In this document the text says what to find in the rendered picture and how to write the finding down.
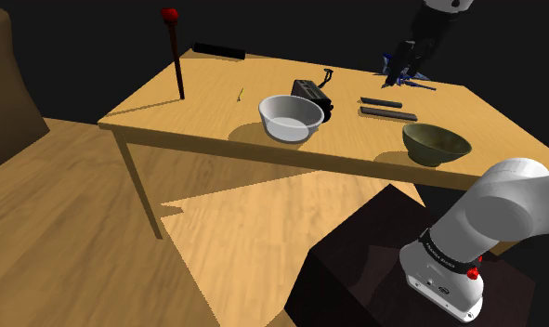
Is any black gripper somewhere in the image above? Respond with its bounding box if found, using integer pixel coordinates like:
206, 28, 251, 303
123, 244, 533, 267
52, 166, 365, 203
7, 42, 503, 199
381, 8, 461, 90

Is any blue spiky object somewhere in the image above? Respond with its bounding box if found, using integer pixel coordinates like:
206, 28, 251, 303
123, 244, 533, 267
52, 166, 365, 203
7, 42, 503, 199
375, 52, 438, 92

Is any short dark grey flat bar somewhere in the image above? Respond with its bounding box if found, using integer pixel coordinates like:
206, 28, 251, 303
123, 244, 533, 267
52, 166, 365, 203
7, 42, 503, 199
359, 96, 404, 110

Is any long dark grey flat bar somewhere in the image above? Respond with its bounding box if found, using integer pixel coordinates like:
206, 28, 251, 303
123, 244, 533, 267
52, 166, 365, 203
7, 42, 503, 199
359, 106, 419, 123

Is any olive green bowl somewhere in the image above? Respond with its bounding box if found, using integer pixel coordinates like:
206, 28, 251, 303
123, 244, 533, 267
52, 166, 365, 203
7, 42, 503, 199
401, 122, 473, 168

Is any white bowl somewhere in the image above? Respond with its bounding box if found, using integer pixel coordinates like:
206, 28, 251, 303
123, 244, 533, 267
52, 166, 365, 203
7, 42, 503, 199
257, 94, 325, 145

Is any black cylinder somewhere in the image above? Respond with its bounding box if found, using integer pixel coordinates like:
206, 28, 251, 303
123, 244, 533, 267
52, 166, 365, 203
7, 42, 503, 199
191, 42, 247, 61

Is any dark robot stand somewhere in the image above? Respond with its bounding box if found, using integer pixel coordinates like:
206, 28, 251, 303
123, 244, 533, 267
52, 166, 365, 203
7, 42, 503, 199
283, 182, 539, 327

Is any wooden table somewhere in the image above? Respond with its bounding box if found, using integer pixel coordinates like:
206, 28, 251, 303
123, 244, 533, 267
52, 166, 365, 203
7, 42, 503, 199
96, 48, 549, 242

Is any dark stick with red top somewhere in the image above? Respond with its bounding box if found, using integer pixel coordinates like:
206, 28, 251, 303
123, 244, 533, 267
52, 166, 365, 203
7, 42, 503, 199
160, 7, 187, 101

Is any black toaster with cable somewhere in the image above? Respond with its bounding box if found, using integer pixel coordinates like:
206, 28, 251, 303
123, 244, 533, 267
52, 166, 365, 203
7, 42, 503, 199
290, 67, 335, 124

